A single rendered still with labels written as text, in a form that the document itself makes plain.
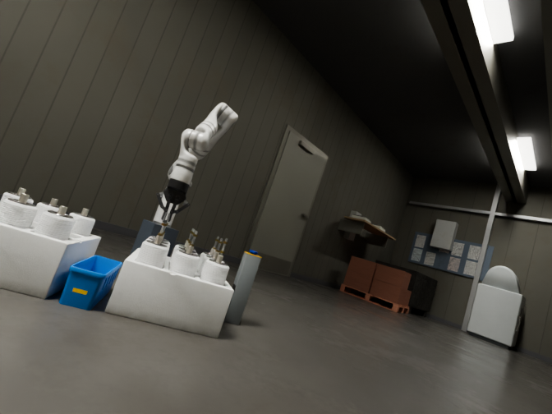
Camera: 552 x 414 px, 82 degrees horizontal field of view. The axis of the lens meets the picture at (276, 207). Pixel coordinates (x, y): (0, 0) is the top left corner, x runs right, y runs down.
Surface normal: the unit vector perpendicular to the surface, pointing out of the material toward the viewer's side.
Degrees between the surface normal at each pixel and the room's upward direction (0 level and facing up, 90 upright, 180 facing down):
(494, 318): 90
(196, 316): 90
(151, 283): 90
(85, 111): 90
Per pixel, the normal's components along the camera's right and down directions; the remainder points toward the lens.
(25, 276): 0.26, -0.04
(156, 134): 0.70, 0.15
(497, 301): -0.64, -0.31
